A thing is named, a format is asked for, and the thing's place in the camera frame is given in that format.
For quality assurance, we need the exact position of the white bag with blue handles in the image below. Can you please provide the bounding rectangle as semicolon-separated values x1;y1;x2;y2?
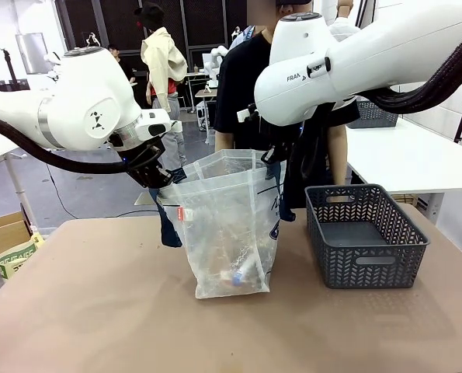
148;149;296;300

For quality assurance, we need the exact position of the mannequin in beige jacket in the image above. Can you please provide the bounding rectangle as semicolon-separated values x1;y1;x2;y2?
133;2;189;166

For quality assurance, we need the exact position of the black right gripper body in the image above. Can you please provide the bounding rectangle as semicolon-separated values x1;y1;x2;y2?
266;127;300;162

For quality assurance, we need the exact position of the small blue white item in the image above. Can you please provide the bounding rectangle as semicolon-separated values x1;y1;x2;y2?
221;267;255;289

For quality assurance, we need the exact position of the grey plastic lattice basket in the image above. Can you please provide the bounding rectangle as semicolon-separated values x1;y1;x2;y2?
346;99;399;130
304;183;430;290

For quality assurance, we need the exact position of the background person in black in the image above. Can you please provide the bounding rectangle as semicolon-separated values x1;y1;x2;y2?
106;44;138;90

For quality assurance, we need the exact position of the white side table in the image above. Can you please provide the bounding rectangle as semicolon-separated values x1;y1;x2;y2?
345;112;462;195

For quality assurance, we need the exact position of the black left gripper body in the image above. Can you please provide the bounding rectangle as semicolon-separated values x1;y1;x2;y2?
123;144;174;190

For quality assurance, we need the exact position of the person in black clothes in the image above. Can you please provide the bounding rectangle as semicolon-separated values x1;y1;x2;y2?
214;0;362;211

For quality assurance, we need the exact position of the background person light shirt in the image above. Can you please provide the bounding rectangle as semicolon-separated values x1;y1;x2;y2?
228;25;255;52

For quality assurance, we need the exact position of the grey floor plate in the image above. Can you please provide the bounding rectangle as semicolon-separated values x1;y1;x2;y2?
134;191;158;207

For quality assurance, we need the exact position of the grey metal panel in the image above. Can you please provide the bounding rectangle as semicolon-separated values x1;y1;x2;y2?
15;33;46;75

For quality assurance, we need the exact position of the brown cardboard box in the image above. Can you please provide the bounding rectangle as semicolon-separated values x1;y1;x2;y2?
0;211;33;261

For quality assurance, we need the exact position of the black floor cable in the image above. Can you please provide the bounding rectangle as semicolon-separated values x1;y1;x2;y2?
39;147;158;221

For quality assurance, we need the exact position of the black tripod stand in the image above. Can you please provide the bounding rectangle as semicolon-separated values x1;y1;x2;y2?
0;48;30;94

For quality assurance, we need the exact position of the grey background desk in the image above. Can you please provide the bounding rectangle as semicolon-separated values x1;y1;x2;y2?
186;71;218;117

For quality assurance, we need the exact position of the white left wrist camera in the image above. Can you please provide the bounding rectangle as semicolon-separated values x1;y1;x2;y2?
135;108;183;143

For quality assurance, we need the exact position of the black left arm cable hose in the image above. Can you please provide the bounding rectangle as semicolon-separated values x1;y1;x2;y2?
0;110;135;176

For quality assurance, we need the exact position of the person left forearm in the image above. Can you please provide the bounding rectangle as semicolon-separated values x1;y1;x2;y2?
326;124;349;186

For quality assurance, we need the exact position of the green and white carton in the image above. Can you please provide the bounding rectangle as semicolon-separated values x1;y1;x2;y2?
0;231;45;281

